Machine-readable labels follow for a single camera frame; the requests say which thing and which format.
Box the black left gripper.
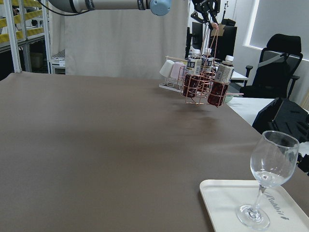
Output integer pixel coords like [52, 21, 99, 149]
[191, 0, 221, 24]

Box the copper wire bottle basket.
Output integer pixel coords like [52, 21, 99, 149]
[181, 23, 228, 105]

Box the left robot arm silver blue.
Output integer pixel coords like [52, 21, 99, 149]
[50, 0, 221, 24]

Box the tea bottle middle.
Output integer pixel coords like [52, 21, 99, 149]
[200, 48, 214, 81]

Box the tea bottle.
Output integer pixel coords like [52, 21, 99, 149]
[208, 55, 234, 107]
[183, 49, 202, 98]
[200, 48, 214, 81]

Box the tea bottle front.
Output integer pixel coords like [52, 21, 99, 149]
[183, 49, 202, 98]

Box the tea bottle back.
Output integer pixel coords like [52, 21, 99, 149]
[208, 55, 234, 107]

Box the pink cup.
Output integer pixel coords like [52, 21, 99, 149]
[170, 62, 185, 79]

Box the white cup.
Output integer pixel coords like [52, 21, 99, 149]
[159, 59, 174, 78]

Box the white cup rack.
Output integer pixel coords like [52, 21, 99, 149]
[159, 56, 187, 92]

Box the black office chair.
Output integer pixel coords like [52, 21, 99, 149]
[239, 34, 303, 99]

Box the black equipment case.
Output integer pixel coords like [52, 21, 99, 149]
[253, 98, 309, 143]

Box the clear wine glass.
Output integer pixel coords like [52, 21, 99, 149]
[236, 130, 299, 231]

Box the cream rectangular tray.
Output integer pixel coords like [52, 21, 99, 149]
[199, 178, 309, 232]

